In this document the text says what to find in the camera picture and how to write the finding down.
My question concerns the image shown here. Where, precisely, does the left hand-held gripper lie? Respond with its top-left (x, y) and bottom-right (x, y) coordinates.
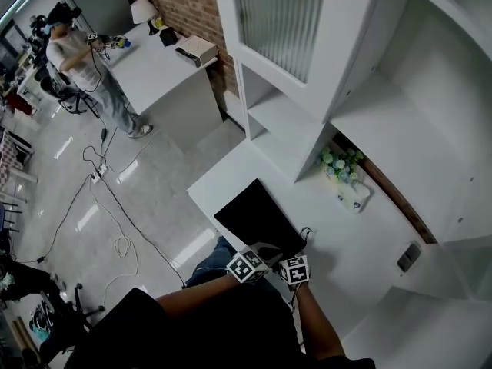
top-left (226, 242), bottom-right (284, 284)

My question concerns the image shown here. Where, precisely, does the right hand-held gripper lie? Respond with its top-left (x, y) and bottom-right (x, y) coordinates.
top-left (278, 254), bottom-right (311, 286)

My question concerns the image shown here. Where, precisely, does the black cloth bag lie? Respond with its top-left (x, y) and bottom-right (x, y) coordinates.
top-left (213, 178), bottom-right (314, 260)

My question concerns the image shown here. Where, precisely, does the person's right forearm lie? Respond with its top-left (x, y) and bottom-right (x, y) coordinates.
top-left (293, 282), bottom-right (346, 362)

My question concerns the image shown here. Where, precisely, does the person's left forearm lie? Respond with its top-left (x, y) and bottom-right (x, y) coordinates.
top-left (155, 273), bottom-right (248, 319)

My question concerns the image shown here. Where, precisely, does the checkered cloth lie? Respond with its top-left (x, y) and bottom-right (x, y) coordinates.
top-left (0, 128), bottom-right (25, 188)

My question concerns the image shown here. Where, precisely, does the red bag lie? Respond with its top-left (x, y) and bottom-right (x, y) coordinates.
top-left (6, 91), bottom-right (35, 117)

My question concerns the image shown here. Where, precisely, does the person's blue jeans leg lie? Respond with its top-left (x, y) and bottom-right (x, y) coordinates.
top-left (185, 236), bottom-right (240, 288)

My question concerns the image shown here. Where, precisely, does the person's black shirt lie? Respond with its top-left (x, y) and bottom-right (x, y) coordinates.
top-left (73, 278), bottom-right (377, 369)

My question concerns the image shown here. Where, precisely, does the white tissue packet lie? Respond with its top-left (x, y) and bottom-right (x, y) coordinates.
top-left (333, 180), bottom-right (373, 215)

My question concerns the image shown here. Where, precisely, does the artificial flower bunch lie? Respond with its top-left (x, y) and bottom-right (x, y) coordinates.
top-left (316, 145), bottom-right (365, 185)

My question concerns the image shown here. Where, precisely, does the white power strip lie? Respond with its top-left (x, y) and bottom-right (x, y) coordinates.
top-left (89, 165), bottom-right (109, 185)

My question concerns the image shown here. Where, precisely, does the black swivel chair base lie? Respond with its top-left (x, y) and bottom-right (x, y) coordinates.
top-left (37, 281), bottom-right (105, 364)

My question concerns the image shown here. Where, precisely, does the white counter unit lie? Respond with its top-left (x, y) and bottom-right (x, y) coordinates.
top-left (102, 22), bottom-right (224, 154)

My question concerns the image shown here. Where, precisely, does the beige box appliance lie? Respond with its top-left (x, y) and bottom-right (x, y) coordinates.
top-left (174, 35), bottom-right (220, 68)

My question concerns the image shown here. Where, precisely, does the small black box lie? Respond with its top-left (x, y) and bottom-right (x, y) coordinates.
top-left (158, 28), bottom-right (178, 48)

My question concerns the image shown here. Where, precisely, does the white cabinet with glass door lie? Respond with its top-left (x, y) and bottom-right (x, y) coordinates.
top-left (211, 0), bottom-right (492, 311)

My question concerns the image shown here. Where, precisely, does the black office chair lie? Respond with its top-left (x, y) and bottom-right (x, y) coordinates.
top-left (38, 65), bottom-right (99, 115)

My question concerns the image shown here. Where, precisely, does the white shade table lamp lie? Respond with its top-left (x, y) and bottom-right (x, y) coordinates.
top-left (130, 0), bottom-right (159, 36)

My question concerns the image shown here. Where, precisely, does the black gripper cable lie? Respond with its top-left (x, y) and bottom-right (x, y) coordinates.
top-left (287, 282), bottom-right (300, 315)

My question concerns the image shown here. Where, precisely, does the grey wall socket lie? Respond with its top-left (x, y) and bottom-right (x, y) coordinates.
top-left (396, 241), bottom-right (423, 273)

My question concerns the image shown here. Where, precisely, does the white floor cable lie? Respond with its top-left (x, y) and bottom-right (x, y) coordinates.
top-left (88, 128), bottom-right (159, 310)

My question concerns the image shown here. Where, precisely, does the black floor cable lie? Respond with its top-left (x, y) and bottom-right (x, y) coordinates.
top-left (15, 127), bottom-right (186, 288)

